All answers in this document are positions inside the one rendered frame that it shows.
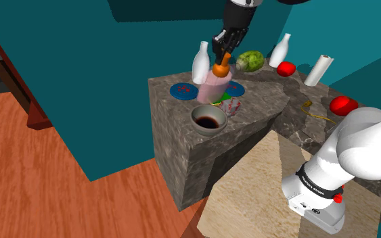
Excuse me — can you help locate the beige robot stand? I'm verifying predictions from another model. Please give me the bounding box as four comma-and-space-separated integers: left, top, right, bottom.
196, 129, 381, 238

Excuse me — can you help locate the white bottle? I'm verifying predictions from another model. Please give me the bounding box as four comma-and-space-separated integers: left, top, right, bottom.
192, 41, 211, 85
268, 32, 292, 69

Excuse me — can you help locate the green cabbage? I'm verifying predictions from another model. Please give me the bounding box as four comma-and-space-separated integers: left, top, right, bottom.
236, 49, 265, 73

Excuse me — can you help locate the yellow cord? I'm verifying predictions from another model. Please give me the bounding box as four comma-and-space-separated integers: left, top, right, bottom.
300, 99, 338, 126

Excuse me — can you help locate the pink bottle with orange cap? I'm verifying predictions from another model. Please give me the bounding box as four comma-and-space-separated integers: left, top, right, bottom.
197, 52, 233, 105

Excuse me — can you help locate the blue plate with red dots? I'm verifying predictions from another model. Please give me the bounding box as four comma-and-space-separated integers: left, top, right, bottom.
169, 82, 200, 101
225, 80, 246, 98

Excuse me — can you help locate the dark red wooden door frame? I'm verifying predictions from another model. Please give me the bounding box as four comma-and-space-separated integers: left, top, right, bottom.
0, 13, 54, 131

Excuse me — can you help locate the green flat thing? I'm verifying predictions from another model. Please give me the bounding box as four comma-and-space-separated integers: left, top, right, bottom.
210, 92, 233, 107

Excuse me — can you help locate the red tomato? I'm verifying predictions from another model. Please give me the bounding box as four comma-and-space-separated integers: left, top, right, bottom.
329, 95, 359, 117
276, 61, 297, 78

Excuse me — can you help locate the white box with red pattern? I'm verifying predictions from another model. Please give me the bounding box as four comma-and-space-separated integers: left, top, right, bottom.
217, 97, 242, 118

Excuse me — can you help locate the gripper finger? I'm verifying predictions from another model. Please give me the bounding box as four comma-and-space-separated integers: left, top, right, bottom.
211, 29, 233, 66
226, 28, 249, 56

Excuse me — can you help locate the grey bowl with dark liquid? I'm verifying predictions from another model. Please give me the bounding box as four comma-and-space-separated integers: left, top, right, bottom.
190, 104, 229, 138

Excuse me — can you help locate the white paper towel roll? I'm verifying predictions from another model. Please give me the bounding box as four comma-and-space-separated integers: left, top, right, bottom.
303, 54, 335, 87

